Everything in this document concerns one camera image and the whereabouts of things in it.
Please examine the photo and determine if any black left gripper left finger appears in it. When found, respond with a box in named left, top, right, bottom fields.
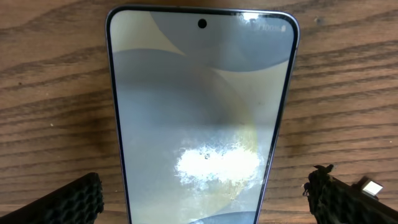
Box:
left=1, top=172, right=104, bottom=224

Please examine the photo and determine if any black smartphone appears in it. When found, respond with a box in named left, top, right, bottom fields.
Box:
left=106, top=4, right=300, bottom=224

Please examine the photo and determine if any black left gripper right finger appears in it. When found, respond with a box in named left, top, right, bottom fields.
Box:
left=303, top=164, right=397, bottom=224

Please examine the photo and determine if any black USB charging cable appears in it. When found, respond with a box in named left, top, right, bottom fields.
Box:
left=353, top=176, right=384, bottom=200

